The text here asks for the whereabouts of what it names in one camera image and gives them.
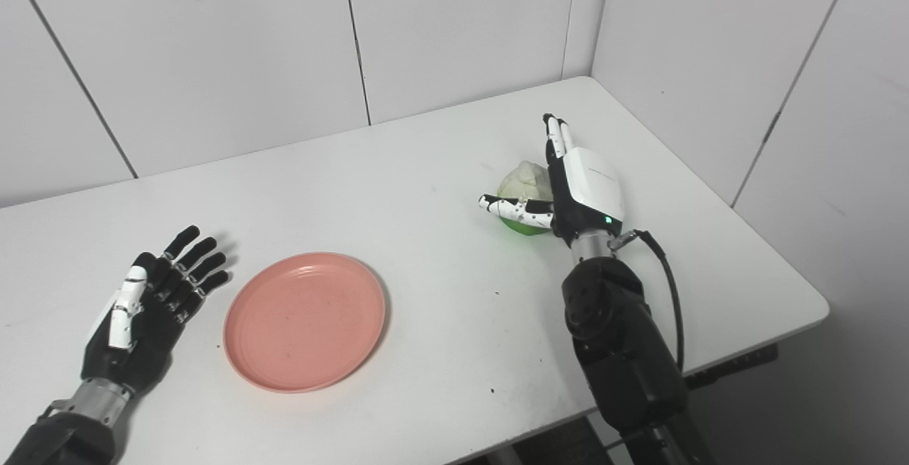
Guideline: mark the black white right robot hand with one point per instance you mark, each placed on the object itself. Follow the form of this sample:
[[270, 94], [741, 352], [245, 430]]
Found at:
[[593, 184]]

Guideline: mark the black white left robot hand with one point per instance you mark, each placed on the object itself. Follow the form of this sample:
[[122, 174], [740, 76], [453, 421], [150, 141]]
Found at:
[[145, 330]]

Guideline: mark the green white cabbage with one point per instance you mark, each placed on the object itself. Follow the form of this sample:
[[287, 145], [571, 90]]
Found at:
[[522, 181]]

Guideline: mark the pink round plate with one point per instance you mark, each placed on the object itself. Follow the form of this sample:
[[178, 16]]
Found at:
[[305, 321]]

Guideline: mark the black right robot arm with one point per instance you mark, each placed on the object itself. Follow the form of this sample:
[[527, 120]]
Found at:
[[625, 351]]

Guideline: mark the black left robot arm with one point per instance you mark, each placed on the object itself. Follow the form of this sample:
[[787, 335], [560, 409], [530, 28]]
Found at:
[[64, 436]]

